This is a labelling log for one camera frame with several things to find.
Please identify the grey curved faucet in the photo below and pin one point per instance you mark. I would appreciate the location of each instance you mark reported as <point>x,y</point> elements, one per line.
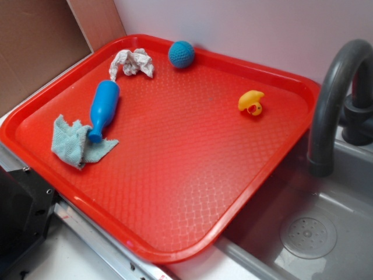
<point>345,100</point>

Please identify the light blue knitted cloth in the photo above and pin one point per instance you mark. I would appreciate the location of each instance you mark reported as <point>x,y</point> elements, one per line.
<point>72,145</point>

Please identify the crumpled white cloth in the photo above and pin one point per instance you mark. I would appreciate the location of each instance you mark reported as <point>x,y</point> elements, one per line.
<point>131,62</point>

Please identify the blue knitted ball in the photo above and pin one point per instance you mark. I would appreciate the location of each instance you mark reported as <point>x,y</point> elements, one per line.
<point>181,54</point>

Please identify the round sink drain cover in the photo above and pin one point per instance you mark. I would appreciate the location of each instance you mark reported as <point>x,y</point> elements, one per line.
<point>308,237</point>

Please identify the red plastic tray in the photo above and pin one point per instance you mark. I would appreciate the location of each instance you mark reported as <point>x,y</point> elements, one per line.
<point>187,158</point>

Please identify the yellow rubber duck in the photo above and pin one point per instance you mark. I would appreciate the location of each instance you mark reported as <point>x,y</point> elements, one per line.
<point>250,102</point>

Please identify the blue plastic bottle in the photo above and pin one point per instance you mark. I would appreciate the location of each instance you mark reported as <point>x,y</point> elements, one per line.
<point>103,109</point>

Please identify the brown cardboard panel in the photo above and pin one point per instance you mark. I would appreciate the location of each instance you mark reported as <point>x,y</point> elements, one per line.
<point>42,39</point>

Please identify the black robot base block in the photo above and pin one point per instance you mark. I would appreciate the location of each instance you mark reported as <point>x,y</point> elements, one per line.
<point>27,202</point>

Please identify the grey plastic sink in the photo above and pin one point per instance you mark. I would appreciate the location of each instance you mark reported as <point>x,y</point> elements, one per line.
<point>344,197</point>

